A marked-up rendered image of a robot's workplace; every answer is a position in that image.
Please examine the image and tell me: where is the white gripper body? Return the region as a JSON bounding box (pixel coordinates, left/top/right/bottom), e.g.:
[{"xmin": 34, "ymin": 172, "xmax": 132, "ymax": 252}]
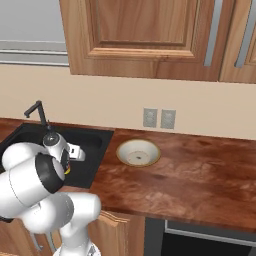
[{"xmin": 68, "ymin": 145, "xmax": 86, "ymax": 162}]

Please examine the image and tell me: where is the black sink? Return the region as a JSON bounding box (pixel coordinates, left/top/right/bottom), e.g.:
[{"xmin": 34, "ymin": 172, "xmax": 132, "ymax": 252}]
[{"xmin": 0, "ymin": 122, "xmax": 115, "ymax": 190}]

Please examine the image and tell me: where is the white bowl with tan rim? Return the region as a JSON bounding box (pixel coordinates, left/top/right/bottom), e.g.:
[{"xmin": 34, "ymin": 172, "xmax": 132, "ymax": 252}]
[{"xmin": 115, "ymin": 138, "xmax": 162, "ymax": 168}]

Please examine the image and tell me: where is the black tap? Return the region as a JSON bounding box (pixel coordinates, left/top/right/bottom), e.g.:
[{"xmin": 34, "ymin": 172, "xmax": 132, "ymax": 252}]
[{"xmin": 23, "ymin": 99, "xmax": 52, "ymax": 130}]

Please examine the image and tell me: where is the wooden base cupboard door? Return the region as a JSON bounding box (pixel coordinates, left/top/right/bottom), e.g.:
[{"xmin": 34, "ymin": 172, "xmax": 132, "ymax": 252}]
[
  {"xmin": 87, "ymin": 209, "xmax": 146, "ymax": 256},
  {"xmin": 0, "ymin": 218, "xmax": 63, "ymax": 256}
]

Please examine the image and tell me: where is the black dishwasher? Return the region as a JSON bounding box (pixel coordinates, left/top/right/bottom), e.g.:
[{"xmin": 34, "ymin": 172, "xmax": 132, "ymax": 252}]
[{"xmin": 143, "ymin": 217, "xmax": 256, "ymax": 256}]

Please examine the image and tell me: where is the grey wall socket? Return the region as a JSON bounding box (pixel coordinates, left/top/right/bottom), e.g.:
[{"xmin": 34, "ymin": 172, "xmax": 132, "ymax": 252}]
[
  {"xmin": 142, "ymin": 107, "xmax": 159, "ymax": 129},
  {"xmin": 160, "ymin": 108, "xmax": 177, "ymax": 130}
]

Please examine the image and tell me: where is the grey base cupboard handle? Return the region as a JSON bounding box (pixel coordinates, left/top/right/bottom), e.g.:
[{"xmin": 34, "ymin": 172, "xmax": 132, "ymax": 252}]
[
  {"xmin": 29, "ymin": 231, "xmax": 44, "ymax": 252},
  {"xmin": 46, "ymin": 231, "xmax": 58, "ymax": 254}
]

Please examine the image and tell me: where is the grey window frame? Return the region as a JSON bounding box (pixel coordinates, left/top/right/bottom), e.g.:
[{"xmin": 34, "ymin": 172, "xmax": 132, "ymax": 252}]
[{"xmin": 0, "ymin": 0, "xmax": 70, "ymax": 68}]

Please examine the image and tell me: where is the wooden wall cupboard door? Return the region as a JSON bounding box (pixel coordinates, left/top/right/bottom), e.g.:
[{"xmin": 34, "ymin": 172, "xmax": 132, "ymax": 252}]
[
  {"xmin": 218, "ymin": 0, "xmax": 256, "ymax": 85},
  {"xmin": 59, "ymin": 0, "xmax": 238, "ymax": 83}
]

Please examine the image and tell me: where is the grey cupboard door handle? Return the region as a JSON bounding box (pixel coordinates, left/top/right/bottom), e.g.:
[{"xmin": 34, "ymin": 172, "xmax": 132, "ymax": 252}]
[
  {"xmin": 234, "ymin": 0, "xmax": 256, "ymax": 69},
  {"xmin": 203, "ymin": 0, "xmax": 224, "ymax": 67}
]

